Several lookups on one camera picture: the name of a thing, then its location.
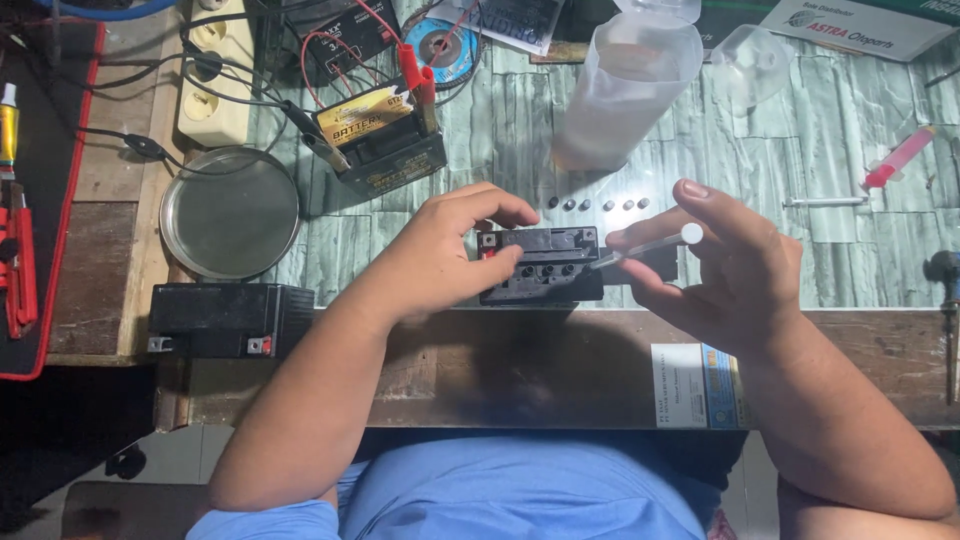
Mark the blue grinding disc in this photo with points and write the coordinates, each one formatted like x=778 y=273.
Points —
x=442 y=49

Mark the black battery with yellow label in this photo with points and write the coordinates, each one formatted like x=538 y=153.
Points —
x=382 y=146

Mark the translucent plastic measuring jug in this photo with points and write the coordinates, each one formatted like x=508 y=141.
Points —
x=622 y=90

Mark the dark metal hand tool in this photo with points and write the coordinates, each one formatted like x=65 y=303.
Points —
x=949 y=300

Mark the small black open-top battery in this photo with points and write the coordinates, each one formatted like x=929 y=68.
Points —
x=551 y=277

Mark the black alligator clip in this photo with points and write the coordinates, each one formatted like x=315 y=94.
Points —
x=319 y=139

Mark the black battery cover strip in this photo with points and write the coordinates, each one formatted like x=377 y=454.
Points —
x=616 y=271

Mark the large plain black battery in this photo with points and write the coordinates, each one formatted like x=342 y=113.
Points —
x=225 y=315

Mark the red syringe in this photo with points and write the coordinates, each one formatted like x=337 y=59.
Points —
x=896 y=159

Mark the clear plastic funnel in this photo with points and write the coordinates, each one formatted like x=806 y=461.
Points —
x=750 y=67

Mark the person's left hand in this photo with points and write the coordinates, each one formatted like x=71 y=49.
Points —
x=431 y=251

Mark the black plug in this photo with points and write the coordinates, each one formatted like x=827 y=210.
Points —
x=206 y=67

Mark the red alligator clip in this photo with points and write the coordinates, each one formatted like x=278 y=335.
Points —
x=409 y=66
x=427 y=97

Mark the cream power strip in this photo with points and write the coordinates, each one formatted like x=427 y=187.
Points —
x=217 y=105

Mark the round metal dish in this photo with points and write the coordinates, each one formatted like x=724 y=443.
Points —
x=229 y=214

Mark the yellow tube with white tip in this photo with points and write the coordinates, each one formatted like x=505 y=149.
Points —
x=8 y=131

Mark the black battery with white label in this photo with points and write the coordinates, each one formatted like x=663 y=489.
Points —
x=349 y=41

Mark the printed plastic packet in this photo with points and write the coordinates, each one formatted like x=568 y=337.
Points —
x=502 y=22

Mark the person's right hand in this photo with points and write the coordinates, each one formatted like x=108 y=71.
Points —
x=750 y=285

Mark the row of small black caps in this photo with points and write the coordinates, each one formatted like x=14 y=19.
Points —
x=585 y=204

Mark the clear syringe with white plunger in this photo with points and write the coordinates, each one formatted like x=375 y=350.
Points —
x=652 y=246

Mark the black mat with red edge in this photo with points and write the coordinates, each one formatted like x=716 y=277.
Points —
x=41 y=150

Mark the person's blue shirt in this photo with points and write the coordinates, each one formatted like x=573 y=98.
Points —
x=510 y=495

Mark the white and blue sticker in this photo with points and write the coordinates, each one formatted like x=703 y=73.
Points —
x=697 y=386

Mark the white printed sign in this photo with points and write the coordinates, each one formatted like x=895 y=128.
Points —
x=855 y=26

